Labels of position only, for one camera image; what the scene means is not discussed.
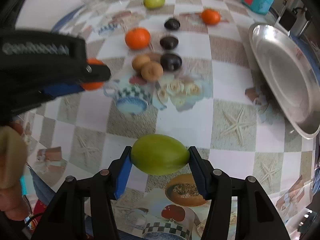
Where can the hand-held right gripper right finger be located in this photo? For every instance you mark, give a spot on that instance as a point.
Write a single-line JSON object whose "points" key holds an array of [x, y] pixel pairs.
{"points": [[200, 177]]}

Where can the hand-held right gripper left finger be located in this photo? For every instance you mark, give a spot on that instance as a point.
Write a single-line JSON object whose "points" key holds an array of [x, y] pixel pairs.
{"points": [[122, 175]]}

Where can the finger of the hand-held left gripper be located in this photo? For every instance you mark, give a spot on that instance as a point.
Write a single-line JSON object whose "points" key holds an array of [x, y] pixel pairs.
{"points": [[98, 72], [63, 90]]}

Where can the brown kiwi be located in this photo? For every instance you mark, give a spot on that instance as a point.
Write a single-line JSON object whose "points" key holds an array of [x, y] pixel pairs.
{"points": [[151, 71], [140, 62]]}

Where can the large green jujube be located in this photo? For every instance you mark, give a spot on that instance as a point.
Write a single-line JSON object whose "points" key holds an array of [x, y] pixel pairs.
{"points": [[160, 153]]}

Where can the dark purple plum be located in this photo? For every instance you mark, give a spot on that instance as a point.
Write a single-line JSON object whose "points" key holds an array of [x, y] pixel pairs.
{"points": [[171, 61], [169, 42], [172, 24]]}

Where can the round steel plate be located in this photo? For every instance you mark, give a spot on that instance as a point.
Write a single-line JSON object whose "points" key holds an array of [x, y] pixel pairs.
{"points": [[282, 75]]}

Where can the person's left hand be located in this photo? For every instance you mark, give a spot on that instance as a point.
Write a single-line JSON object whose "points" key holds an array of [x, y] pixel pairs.
{"points": [[11, 155]]}

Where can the orange mandarin with leaf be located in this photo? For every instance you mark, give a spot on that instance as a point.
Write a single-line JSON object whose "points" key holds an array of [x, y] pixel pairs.
{"points": [[210, 16]]}

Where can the black power adapter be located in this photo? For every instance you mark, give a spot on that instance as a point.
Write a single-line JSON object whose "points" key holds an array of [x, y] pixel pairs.
{"points": [[287, 19]]}

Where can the steel thermos flask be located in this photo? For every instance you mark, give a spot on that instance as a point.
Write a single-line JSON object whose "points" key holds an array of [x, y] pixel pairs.
{"points": [[291, 0]]}

